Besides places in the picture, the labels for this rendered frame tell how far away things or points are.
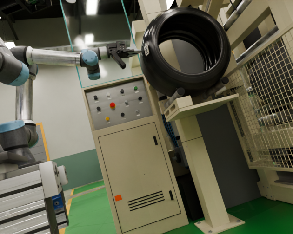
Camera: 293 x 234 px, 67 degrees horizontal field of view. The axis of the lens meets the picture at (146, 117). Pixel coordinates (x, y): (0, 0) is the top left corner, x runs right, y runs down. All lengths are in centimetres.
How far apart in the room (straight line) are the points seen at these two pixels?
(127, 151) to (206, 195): 67
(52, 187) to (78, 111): 1010
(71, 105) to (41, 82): 167
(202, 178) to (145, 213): 53
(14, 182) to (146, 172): 127
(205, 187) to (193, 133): 38
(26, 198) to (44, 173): 7
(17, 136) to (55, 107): 961
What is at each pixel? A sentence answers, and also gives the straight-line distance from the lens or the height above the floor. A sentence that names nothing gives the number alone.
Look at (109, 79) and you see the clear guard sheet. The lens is 194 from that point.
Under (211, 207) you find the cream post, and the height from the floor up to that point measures 14.
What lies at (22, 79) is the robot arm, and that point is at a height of 91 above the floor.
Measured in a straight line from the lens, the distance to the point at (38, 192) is 65.
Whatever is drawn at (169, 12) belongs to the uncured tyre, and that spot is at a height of 139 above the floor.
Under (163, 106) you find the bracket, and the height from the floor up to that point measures 91.
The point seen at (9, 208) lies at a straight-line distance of 66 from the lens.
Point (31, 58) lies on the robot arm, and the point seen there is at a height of 124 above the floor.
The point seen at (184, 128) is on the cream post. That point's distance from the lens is 162.
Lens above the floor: 63
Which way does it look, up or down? 9 degrees up
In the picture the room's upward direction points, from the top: 16 degrees counter-clockwise
